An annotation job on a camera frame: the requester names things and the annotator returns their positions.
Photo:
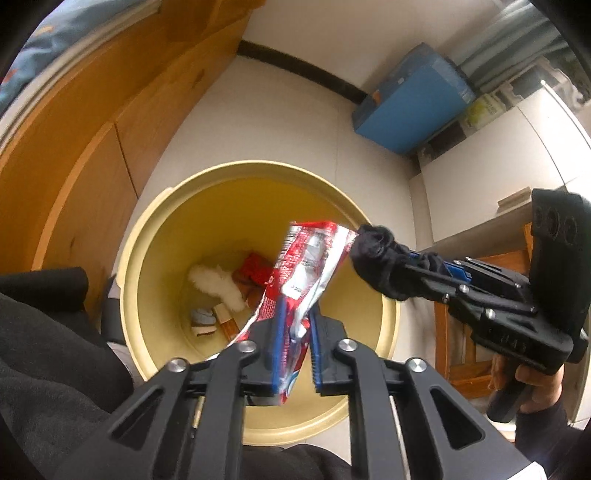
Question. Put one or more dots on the yellow plastic bin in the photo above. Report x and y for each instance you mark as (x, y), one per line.
(152, 258)

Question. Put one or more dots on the wooden bunk bed frame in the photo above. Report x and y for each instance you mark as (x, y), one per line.
(69, 161)

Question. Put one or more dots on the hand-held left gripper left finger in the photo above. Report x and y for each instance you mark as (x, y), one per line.
(279, 325)

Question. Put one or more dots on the white cabinet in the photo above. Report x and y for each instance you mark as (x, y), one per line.
(498, 152)

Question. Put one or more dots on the person's right hand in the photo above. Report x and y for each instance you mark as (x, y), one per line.
(540, 383)

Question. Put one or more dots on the red white snack wrapper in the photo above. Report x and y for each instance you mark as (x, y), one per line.
(304, 263)

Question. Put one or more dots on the black cloth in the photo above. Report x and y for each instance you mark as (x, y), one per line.
(378, 263)

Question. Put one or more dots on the grey curtain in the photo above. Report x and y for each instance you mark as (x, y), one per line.
(503, 41)

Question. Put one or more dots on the person's right forearm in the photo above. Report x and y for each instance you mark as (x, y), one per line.
(545, 429)

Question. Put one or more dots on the blue cardboard box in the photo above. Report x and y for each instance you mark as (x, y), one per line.
(411, 101)

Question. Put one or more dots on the yellow green packet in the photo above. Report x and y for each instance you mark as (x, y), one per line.
(482, 110)

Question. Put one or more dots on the light blue white item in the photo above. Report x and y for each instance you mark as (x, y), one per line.
(203, 321)

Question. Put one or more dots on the person's black clothing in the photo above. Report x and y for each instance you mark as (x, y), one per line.
(51, 369)

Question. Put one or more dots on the white fluffy cloth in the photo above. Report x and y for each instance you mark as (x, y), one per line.
(217, 284)

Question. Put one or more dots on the wooden chair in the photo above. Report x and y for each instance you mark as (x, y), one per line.
(480, 374)

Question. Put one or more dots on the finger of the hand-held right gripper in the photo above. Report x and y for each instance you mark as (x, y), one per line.
(457, 271)
(429, 285)

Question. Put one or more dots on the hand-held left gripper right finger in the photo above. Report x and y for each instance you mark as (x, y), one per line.
(316, 353)

